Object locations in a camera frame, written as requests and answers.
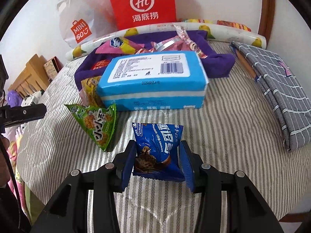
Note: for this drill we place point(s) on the patterned box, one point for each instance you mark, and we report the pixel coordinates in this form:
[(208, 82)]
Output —
[(51, 69)]

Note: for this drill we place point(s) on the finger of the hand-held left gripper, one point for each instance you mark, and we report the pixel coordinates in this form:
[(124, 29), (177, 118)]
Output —
[(24, 112)]

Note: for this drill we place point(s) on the red snack packet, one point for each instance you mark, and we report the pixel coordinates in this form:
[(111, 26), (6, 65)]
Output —
[(100, 65)]

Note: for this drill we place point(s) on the pink printed blanket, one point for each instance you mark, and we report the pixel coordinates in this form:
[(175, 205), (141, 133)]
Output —
[(19, 187)]

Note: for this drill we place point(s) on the yellow chips bag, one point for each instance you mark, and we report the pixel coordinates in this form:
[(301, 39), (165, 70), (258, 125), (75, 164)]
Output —
[(194, 21)]

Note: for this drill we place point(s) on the white spotted plush toy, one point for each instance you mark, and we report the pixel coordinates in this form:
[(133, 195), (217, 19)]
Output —
[(31, 99)]

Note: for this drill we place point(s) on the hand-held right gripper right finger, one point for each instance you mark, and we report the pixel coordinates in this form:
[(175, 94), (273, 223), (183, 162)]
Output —
[(187, 170)]

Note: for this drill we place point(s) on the wooden furniture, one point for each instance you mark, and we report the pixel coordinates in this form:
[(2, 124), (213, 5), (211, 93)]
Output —
[(34, 75)]

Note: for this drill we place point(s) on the grey checked cloth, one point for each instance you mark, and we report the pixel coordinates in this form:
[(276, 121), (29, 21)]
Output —
[(279, 82)]

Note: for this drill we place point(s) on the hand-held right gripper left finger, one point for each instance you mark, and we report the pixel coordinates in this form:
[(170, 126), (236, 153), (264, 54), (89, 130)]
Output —
[(128, 170)]

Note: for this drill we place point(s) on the red chips bag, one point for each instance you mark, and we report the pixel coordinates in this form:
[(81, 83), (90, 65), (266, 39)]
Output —
[(233, 25)]

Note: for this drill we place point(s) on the printed paper roll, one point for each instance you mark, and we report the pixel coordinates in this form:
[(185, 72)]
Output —
[(233, 32)]

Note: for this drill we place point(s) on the green snack packet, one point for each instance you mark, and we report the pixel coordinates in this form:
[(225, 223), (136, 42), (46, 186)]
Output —
[(97, 126)]

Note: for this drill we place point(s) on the blue tissue pack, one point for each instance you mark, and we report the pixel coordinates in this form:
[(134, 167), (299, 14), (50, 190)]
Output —
[(150, 92)]

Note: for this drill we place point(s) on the pink yellow snack packet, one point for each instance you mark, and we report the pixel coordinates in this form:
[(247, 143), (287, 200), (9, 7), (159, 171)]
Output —
[(131, 47)]

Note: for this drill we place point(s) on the purple towel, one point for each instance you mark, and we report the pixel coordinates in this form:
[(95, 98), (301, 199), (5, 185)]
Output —
[(218, 60)]

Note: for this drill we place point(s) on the orange yellow snack packet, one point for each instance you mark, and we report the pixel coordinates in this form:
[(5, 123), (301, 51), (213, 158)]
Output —
[(91, 89)]

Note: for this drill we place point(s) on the white plastic bag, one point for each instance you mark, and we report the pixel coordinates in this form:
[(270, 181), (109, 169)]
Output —
[(80, 9)]

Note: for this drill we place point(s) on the blue cookie packet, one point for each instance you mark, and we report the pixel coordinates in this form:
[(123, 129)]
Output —
[(158, 138)]

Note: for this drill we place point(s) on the pink striped snack packet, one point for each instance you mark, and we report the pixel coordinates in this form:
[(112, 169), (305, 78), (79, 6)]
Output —
[(188, 41)]

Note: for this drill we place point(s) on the wooden door frame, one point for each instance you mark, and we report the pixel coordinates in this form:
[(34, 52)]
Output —
[(267, 9)]

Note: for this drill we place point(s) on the purple plush toy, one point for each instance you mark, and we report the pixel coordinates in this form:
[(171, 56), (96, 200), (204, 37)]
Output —
[(13, 98)]

